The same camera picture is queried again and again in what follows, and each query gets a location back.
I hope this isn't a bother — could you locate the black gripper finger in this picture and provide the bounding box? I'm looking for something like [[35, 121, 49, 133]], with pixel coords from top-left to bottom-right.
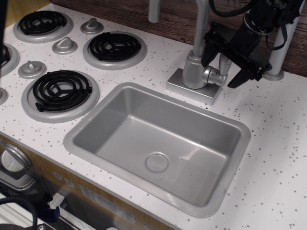
[[201, 38, 219, 67], [227, 69, 249, 88]]

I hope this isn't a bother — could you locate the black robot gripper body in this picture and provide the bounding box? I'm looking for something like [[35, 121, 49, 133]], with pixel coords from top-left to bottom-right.
[[204, 0, 272, 81]]

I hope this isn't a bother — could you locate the silver faucet lever handle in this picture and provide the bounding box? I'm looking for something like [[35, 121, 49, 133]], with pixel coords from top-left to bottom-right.
[[202, 53, 232, 87]]

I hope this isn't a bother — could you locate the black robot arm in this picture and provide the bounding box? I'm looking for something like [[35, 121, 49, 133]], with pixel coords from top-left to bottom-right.
[[201, 0, 304, 88]]

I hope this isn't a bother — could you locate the silver toy faucet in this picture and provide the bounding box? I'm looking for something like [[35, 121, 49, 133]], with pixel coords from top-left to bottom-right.
[[148, 0, 223, 106]]

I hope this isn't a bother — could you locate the grey support pole with base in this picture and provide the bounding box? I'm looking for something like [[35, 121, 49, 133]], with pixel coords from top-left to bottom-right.
[[261, 14, 300, 81]]

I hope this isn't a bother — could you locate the grey toy sink basin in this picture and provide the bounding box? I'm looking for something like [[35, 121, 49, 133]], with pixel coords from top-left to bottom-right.
[[63, 83, 251, 218]]

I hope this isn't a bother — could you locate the back right stove burner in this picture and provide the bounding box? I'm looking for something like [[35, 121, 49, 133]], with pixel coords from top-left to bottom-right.
[[83, 32, 147, 70]]

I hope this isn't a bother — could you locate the silver stove knob top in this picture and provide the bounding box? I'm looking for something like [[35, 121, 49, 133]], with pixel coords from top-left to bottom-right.
[[80, 18, 104, 35]]

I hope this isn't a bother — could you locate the silver stove knob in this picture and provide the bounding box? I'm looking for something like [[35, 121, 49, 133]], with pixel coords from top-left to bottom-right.
[[18, 61, 47, 79], [80, 18, 104, 35], [52, 37, 78, 55]]

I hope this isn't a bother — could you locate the silver stove knob middle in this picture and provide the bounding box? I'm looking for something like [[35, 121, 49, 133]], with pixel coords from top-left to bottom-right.
[[52, 37, 78, 55]]

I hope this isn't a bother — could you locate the front right stove burner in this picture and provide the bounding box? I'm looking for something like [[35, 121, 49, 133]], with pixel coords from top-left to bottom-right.
[[22, 70, 100, 123]]

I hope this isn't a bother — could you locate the back left stove burner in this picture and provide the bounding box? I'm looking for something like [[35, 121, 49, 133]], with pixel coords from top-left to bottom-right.
[[13, 11, 73, 44]]

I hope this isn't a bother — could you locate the silver stove knob lower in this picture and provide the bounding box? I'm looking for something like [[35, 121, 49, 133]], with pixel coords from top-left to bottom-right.
[[18, 61, 47, 79]]

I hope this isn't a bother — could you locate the left edge stove burner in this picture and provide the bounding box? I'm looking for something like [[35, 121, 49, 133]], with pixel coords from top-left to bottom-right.
[[0, 43, 20, 77]]

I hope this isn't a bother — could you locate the silver stove knob left edge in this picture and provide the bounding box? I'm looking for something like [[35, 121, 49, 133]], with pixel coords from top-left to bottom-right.
[[0, 88, 8, 105]]

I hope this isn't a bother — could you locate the blue clamp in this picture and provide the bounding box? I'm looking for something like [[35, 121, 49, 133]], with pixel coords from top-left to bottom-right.
[[47, 206, 60, 222]]

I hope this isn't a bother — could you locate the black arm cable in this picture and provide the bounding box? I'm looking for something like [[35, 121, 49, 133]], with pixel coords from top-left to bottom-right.
[[265, 21, 290, 51]]

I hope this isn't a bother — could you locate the silver oven door handle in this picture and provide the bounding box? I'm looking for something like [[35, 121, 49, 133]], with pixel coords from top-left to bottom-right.
[[0, 143, 32, 179]]

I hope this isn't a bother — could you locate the black cable bottom left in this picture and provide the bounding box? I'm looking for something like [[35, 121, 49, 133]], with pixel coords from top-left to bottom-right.
[[0, 195, 37, 227]]

